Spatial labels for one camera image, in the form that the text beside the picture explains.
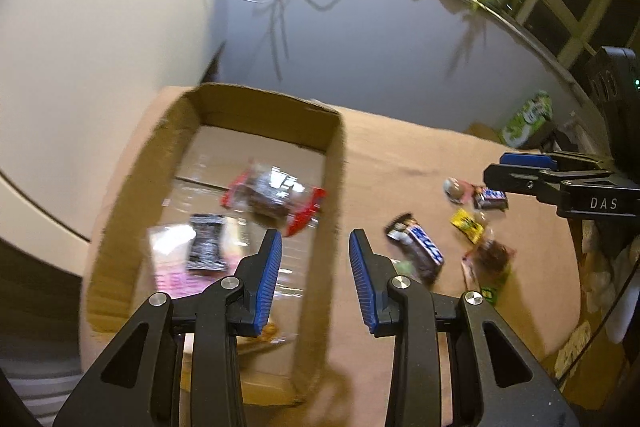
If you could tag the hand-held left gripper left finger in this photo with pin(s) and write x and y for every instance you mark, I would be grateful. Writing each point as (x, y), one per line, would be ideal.
(267, 267)

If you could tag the chocolate ball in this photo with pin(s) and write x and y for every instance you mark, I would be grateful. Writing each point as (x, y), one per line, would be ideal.
(456, 188)

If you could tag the cardboard box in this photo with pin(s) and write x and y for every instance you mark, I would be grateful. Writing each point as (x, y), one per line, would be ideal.
(200, 167)

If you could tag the clear orange print packet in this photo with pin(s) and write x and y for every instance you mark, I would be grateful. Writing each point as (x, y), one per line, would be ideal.
(271, 332)

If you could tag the pink white snack packet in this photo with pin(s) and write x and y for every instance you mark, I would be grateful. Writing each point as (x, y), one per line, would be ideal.
(167, 257)

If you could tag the yellow candy packet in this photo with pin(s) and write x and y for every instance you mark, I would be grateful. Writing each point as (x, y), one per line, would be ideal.
(466, 225)

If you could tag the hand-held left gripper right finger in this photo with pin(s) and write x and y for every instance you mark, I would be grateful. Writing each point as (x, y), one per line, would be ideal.
(361, 277)

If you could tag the brownie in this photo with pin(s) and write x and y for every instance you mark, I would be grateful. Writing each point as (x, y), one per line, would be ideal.
(491, 257)
(272, 197)

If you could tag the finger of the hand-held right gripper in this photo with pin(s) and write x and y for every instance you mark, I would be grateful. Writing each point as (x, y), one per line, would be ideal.
(530, 160)
(545, 189)

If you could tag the green snack packet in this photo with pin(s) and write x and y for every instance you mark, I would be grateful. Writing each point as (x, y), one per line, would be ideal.
(495, 291)

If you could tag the brown blue chocolate bar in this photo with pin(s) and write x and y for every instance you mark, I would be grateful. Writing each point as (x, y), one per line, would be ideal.
(491, 198)
(417, 248)

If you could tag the green printed carton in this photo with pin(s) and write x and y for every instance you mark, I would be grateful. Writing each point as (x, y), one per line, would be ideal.
(529, 119)

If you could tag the black snack packet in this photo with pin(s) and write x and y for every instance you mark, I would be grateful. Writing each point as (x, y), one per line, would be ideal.
(207, 244)

